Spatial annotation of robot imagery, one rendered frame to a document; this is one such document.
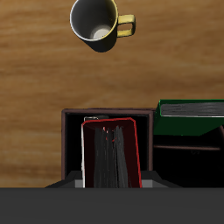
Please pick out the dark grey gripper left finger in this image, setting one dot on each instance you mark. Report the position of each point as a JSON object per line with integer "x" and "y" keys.
{"x": 73, "y": 181}

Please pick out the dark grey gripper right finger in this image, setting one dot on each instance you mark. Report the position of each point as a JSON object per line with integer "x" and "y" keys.
{"x": 151, "y": 180}

